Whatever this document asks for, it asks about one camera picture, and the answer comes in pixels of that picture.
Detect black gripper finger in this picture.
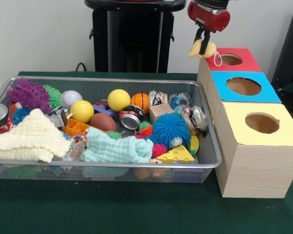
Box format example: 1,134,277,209
194,26,205,46
200,29,212,56

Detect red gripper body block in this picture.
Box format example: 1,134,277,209
187,1,231,33

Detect yellow plush toy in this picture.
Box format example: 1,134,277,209
188,40,222,67

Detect shallow metal mesh bin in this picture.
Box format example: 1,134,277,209
0,76,222,184

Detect orange mini basketball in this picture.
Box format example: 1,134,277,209
131,93,150,114

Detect blue spiky rubber ball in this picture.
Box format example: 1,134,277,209
152,112,191,149

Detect green cloth side table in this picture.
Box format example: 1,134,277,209
281,78,293,98

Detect yellow ball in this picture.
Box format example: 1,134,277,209
107,89,131,112
70,99,95,123

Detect yellow cheese wedge toy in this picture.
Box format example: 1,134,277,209
156,144,196,164

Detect brown mini football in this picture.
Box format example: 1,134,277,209
89,113,117,132

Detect mint knitted cloth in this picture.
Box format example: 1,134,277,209
83,128,154,163

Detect white mini baseball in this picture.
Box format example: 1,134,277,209
60,90,83,109

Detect purple spiky monster toy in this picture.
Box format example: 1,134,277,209
6,78,52,115

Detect dark green table cloth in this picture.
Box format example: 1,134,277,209
0,71,293,234

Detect cream knitted cloth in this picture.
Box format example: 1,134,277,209
0,108,71,164

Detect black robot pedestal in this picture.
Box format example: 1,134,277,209
84,0,187,73

